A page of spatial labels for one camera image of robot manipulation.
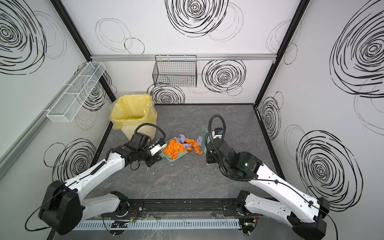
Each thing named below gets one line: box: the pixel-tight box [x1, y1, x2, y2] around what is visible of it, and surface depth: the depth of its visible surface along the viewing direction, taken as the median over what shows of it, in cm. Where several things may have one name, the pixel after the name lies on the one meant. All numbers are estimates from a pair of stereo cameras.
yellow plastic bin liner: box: [109, 94, 157, 130], surface depth 89 cm
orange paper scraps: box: [184, 138, 204, 155], surface depth 96 cm
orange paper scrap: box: [163, 139, 186, 160], surface depth 86 cm
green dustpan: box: [159, 136, 189, 162], surface depth 84 cm
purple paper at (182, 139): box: [177, 134, 193, 148], surface depth 98 cm
